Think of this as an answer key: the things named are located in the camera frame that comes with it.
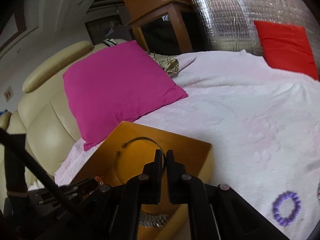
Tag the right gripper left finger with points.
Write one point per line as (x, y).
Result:
(152, 179)

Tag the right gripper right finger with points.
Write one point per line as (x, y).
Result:
(175, 171)

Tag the orange cardboard box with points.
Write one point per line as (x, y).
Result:
(125, 152)

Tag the beige leather sofa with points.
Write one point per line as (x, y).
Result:
(43, 114)

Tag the magenta pillow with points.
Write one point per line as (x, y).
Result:
(115, 84)

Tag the pink white blanket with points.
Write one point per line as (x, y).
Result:
(263, 124)

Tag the floral patterned cushion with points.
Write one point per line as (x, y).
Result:
(168, 64)

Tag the wooden cabinet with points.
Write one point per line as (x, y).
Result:
(166, 27)

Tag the red pillow on bed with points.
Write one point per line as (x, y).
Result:
(286, 47)

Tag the silver foil insulation panel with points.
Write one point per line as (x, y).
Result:
(229, 24)

